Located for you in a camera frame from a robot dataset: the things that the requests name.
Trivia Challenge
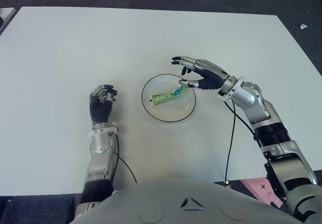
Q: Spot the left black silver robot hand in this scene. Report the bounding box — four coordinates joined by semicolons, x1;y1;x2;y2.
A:
90;84;118;124

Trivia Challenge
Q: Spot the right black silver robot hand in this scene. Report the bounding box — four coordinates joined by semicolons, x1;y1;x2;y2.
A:
171;55;231;91

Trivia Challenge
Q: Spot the white plate with black rim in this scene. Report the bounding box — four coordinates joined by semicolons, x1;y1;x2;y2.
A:
140;73;197;123

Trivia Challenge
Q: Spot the pink flat box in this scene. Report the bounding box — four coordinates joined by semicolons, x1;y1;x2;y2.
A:
240;176;284;208

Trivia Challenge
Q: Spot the grey robot torso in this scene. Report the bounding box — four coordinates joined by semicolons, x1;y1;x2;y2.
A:
70;178;302;224

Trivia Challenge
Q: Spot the grey furniture edge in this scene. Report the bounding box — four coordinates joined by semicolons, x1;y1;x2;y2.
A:
0;7;17;36

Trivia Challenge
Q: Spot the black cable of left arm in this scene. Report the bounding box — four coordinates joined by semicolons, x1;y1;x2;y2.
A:
114;133;138;184

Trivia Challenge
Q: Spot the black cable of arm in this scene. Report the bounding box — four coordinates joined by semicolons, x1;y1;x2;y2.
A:
114;133;138;184
221;99;257;188

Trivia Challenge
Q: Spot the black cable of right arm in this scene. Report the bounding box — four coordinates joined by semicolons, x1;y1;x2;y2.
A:
221;99;257;188

